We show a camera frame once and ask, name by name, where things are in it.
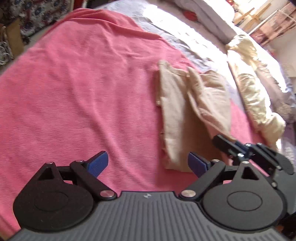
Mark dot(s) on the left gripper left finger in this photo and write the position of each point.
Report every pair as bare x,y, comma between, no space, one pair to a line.
87,172

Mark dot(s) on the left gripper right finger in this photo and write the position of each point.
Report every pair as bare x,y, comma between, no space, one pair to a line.
208,174

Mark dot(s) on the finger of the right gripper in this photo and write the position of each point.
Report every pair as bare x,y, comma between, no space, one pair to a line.
233,150
266,158

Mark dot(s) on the beige short-sleeve t-shirt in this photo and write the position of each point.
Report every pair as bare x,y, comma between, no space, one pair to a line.
195,108

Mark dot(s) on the pale yellow duvet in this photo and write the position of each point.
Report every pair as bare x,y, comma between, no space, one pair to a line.
242,60

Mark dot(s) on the pink fleece blanket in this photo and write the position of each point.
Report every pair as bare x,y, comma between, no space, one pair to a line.
88,85

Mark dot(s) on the grey leaf-print quilt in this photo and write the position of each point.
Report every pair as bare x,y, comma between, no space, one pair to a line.
216,16

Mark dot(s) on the wooden easel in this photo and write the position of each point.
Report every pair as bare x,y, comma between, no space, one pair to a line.
248,13

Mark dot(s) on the red cloth item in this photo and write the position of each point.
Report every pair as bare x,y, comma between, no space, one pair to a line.
190,15

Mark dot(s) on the dark patterned cloth cover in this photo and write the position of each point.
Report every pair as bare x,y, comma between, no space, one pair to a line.
35,15

